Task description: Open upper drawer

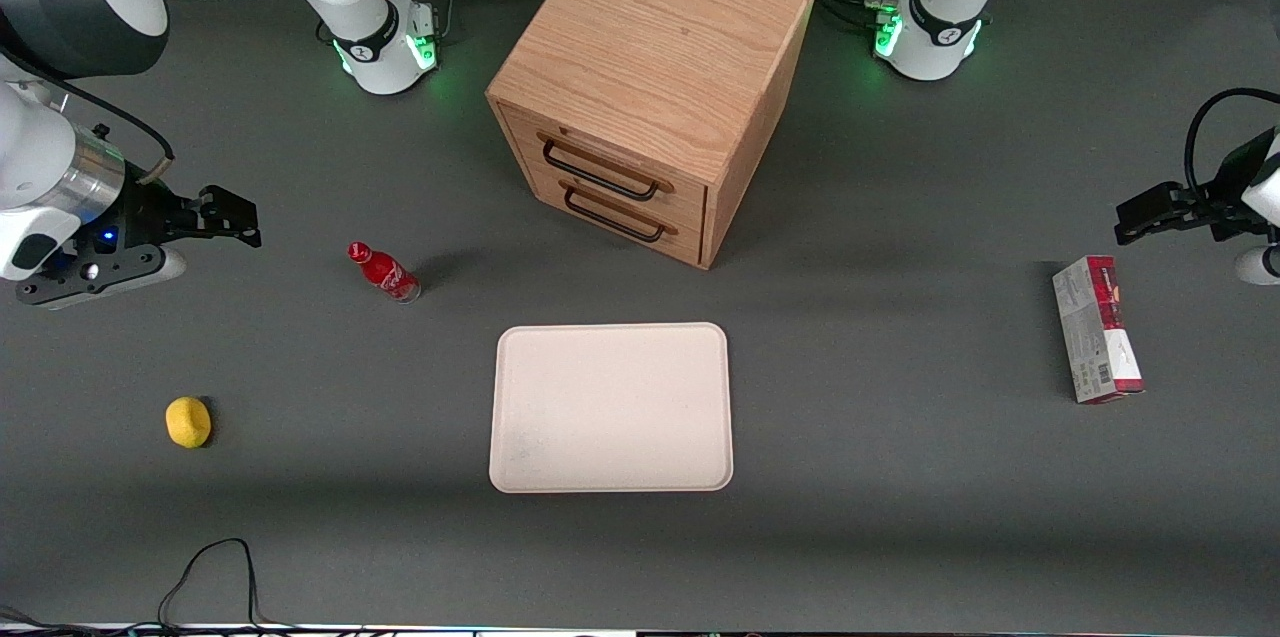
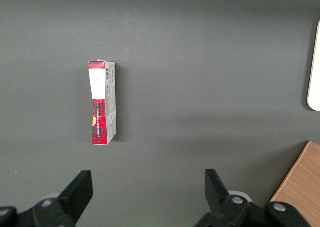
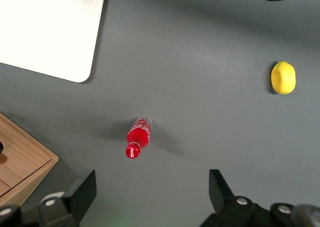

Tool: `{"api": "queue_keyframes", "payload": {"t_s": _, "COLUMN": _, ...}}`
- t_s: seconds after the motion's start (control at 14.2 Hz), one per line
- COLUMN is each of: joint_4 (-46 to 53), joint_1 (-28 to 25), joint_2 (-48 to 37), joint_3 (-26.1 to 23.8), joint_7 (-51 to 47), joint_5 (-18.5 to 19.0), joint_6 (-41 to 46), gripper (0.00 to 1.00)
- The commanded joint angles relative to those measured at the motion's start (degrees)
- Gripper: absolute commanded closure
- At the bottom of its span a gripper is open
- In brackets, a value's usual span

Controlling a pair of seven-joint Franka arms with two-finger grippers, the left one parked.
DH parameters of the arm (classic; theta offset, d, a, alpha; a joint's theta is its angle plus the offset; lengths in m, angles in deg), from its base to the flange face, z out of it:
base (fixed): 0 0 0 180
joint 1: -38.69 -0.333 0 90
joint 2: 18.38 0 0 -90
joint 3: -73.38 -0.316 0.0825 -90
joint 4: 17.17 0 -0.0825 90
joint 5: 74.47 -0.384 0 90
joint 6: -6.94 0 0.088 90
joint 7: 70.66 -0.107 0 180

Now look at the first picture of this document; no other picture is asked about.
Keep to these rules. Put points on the wooden drawer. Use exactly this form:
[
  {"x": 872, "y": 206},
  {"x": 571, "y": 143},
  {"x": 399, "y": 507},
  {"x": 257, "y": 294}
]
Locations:
[
  {"x": 685, "y": 242},
  {"x": 680, "y": 197}
]

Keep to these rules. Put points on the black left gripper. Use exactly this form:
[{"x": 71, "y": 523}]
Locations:
[{"x": 1226, "y": 200}]

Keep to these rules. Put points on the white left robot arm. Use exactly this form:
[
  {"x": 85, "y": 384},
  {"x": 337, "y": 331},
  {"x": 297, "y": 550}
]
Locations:
[{"x": 945, "y": 7}]

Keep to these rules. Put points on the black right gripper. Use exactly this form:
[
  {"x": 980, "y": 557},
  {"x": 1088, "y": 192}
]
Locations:
[{"x": 148, "y": 213}]

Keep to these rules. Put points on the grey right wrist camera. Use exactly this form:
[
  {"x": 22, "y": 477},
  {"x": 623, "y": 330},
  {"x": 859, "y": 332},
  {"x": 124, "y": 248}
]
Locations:
[{"x": 173, "y": 264}]

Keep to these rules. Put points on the red grey cardboard box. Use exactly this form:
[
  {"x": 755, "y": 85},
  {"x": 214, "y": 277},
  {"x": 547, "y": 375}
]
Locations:
[{"x": 1095, "y": 332}]

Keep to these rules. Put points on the wooden drawer cabinet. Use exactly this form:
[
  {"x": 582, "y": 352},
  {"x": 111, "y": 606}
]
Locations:
[{"x": 650, "y": 37}]

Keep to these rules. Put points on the small red soda bottle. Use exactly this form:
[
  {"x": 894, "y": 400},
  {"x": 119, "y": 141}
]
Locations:
[{"x": 383, "y": 271}]

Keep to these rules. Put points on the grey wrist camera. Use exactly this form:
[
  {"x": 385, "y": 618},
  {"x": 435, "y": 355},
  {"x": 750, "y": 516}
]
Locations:
[
  {"x": 173, "y": 264},
  {"x": 1258, "y": 266}
]

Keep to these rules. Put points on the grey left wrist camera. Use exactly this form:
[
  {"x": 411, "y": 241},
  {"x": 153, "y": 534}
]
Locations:
[{"x": 1258, "y": 266}]

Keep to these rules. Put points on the yellow lemon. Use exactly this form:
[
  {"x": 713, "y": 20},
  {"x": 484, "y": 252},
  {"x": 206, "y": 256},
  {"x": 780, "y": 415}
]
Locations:
[{"x": 188, "y": 422}]

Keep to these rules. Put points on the cream rectangular tray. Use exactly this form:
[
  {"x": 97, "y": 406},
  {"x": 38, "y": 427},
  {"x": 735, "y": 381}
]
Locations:
[{"x": 610, "y": 407}]

